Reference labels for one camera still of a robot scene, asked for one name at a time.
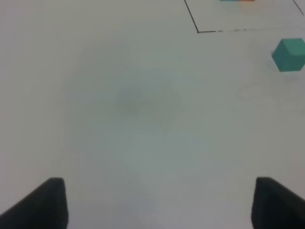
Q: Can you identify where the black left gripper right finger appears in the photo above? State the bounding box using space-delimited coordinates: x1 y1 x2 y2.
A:
251 177 305 229

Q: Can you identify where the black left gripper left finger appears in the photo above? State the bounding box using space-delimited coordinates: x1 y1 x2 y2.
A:
0 177 69 229

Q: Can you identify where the teal cube block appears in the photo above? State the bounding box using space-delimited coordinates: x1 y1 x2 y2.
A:
272 38 305 72

